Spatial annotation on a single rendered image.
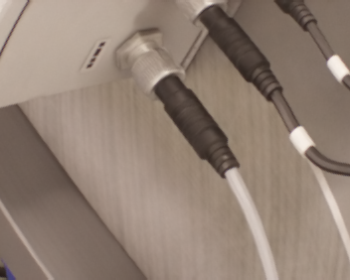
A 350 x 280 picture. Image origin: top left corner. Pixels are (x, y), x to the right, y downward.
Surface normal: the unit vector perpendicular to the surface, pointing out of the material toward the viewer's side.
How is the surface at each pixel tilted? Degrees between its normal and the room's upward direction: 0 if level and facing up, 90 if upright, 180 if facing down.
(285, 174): 90
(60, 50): 133
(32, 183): 38
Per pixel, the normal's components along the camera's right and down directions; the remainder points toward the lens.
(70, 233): 0.40, -0.69
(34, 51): 0.53, 0.72
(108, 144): -0.75, 0.15
